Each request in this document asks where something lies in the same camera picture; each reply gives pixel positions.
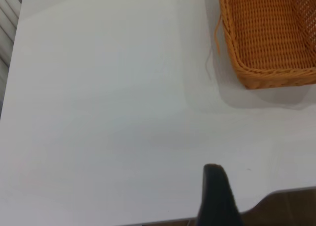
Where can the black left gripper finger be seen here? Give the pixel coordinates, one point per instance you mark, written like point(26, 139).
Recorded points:
point(217, 198)

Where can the orange wicker basket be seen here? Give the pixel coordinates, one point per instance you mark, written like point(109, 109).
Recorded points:
point(266, 38)

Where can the white slatted panel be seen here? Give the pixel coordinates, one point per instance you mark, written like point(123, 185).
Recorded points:
point(7, 25)

